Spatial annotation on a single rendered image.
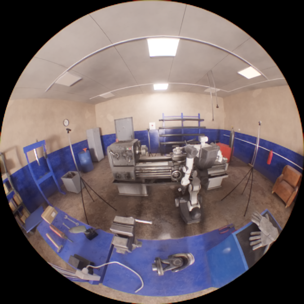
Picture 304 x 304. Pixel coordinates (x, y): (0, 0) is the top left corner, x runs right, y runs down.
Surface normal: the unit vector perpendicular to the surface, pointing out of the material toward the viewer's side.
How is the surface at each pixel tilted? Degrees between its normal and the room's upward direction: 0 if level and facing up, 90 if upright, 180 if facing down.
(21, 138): 90
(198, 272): 0
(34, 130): 90
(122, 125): 90
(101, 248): 0
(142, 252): 0
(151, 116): 90
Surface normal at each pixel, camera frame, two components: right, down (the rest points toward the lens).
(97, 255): -0.07, -0.95
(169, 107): -0.07, 0.31
